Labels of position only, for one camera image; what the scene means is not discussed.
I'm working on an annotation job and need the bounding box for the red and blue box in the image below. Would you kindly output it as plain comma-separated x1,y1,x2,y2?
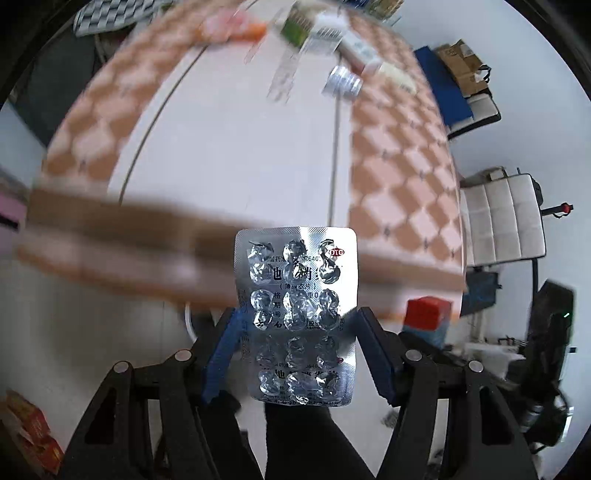
402,296,452,349

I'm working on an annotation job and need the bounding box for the orange plastic wrapper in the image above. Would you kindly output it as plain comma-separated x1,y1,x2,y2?
195,8,270,45

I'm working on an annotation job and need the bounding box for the silver pill blister pack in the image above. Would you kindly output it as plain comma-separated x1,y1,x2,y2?
233,227,359,407

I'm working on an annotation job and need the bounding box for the red cardboard box on floor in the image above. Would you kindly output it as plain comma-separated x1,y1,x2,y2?
1,390,64,477

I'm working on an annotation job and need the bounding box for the long white Doctor box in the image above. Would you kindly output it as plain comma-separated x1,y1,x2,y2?
338,31,384,76

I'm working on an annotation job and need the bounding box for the green and white box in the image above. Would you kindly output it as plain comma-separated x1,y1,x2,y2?
280,1,349,55

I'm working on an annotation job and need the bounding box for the small silver blister pack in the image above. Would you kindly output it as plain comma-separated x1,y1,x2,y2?
322,65,363,101

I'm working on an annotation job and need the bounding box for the yellow paper sheet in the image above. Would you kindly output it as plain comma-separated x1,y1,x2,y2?
377,62,417,95

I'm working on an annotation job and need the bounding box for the pink suitcase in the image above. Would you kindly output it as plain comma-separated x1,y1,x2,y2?
0,193,27,256

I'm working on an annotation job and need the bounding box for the blue board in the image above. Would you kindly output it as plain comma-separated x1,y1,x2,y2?
414,46,472,127

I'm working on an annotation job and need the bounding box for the black white checkered cloth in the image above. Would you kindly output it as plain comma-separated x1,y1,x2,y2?
73,0,173,37

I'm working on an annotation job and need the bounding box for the white padded chair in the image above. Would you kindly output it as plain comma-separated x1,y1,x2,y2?
460,167,547,268

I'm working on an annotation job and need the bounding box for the checkered pink tablecloth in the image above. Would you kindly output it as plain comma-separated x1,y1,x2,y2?
16,1,465,319

